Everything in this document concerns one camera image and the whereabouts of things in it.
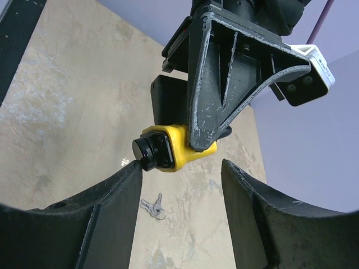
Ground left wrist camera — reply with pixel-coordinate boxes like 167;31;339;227
277;44;335;106

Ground yellow padlock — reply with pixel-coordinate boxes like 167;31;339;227
132;125;217;173

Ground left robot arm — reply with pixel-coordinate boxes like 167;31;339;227
162;1;311;152

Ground silver yellow padlock keys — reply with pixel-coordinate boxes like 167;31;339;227
140;193;166;221

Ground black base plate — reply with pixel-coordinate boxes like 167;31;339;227
1;0;47;102

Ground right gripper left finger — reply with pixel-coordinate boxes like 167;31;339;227
1;161;142;268

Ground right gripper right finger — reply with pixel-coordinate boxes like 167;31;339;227
221;159;358;268

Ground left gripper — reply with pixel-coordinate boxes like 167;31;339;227
150;11;311;152

